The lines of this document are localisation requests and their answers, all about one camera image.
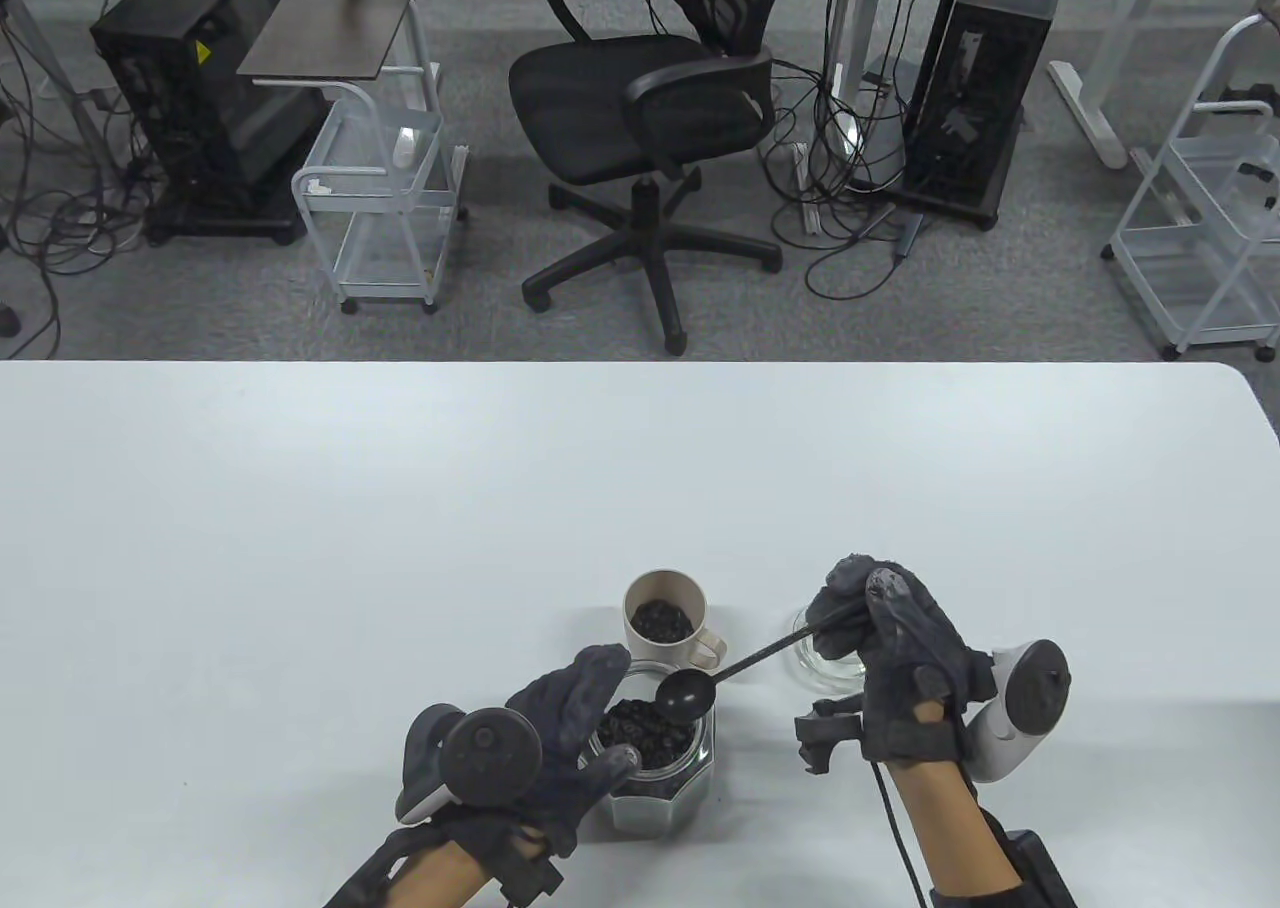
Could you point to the person's right hand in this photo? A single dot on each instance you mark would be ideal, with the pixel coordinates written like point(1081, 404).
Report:
point(910, 668)

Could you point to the person's left hand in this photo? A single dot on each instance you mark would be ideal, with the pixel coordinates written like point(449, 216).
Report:
point(570, 708)

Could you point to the round glass jar lid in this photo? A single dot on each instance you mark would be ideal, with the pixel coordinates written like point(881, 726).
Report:
point(825, 673)

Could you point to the black measuring scoop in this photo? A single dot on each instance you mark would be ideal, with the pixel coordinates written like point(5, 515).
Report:
point(685, 693)

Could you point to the small coffee beans heap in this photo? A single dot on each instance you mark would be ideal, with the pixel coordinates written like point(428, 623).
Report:
point(665, 623)

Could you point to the octagonal glass jar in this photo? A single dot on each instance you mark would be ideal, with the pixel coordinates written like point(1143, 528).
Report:
point(660, 803)

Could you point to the person's left forearm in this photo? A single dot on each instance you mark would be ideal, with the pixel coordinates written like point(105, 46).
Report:
point(440, 873)

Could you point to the person's right forearm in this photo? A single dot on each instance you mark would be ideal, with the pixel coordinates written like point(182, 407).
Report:
point(950, 828)

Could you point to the black forearm battery pack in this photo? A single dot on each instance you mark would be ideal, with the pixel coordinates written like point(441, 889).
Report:
point(1040, 873)

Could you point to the black white left hand controller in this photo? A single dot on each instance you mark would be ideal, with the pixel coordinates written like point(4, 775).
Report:
point(490, 753)

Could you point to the black white hand controller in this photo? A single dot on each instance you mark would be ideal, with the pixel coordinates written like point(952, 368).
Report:
point(490, 753)
point(1030, 688)

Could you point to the black white right hand controller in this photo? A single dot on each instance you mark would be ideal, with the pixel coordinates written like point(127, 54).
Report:
point(1030, 688)

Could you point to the white power strip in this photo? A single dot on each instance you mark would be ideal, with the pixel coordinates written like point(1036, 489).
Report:
point(808, 213)

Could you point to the white cart with brown-top table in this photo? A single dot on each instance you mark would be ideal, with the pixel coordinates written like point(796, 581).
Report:
point(350, 198)

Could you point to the black mesh office chair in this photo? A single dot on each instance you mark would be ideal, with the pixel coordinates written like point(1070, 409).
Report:
point(600, 98)

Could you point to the white desk column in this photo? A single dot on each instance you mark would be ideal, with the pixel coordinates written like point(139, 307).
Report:
point(850, 8)

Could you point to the black computer tower yellow sticker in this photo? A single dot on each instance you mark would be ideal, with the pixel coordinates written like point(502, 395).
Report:
point(190, 98)

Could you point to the brown top side table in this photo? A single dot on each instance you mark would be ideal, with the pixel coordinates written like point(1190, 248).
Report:
point(330, 28)

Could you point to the grey desk leg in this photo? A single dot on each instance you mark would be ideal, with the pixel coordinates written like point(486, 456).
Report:
point(75, 113)

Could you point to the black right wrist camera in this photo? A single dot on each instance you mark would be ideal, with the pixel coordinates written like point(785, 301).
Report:
point(830, 733)

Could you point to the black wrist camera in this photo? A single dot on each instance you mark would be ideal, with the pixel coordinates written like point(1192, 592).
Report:
point(530, 873)
point(830, 733)

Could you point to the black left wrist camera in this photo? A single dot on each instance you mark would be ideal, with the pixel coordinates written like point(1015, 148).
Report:
point(530, 873)

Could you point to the white desk frame dark top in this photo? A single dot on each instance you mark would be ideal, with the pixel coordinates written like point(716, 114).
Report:
point(1085, 108)

